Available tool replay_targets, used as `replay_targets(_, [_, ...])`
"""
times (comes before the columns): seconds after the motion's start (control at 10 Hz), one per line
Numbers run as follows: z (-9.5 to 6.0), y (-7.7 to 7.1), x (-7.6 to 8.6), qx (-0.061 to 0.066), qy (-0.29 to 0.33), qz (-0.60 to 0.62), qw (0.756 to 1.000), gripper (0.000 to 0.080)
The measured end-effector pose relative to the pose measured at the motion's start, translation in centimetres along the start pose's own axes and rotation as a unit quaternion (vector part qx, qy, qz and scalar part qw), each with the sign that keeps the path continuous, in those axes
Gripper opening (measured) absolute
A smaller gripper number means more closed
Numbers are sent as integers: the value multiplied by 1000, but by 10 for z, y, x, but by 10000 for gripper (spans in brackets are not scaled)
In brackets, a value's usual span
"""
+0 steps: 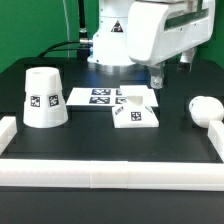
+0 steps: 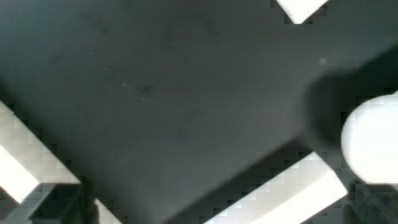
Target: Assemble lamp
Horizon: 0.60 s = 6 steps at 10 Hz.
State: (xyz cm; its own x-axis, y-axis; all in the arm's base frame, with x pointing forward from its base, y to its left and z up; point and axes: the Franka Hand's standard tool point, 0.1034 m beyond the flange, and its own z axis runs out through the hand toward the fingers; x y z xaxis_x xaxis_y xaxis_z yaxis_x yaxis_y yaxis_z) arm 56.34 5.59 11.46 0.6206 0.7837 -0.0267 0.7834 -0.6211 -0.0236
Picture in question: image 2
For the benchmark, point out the white marker sheet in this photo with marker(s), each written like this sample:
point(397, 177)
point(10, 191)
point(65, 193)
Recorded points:
point(301, 8)

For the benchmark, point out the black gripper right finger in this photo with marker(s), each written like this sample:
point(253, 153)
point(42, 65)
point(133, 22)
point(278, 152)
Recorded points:
point(372, 208)

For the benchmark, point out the white fence wall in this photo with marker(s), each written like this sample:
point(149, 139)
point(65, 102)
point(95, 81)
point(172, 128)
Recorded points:
point(291, 198)
point(31, 166)

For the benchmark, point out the white left fence wall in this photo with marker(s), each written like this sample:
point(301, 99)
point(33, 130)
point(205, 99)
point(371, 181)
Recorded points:
point(31, 166)

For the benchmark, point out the white lamp bulb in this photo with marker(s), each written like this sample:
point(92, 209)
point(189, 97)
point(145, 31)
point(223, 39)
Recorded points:
point(371, 140)

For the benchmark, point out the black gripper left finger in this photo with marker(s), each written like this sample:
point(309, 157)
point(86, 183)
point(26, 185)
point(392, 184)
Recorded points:
point(60, 204)

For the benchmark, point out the white front fence wall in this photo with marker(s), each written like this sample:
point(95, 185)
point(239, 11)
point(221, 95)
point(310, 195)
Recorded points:
point(291, 198)

